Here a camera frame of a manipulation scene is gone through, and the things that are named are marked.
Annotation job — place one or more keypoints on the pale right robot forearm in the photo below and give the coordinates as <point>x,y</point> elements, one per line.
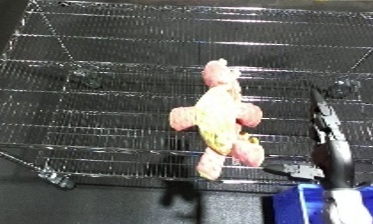
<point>345,208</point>

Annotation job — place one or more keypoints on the pink soft toy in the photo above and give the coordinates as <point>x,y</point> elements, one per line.
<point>219,113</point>

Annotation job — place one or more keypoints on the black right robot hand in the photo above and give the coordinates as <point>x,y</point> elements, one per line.
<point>336,156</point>

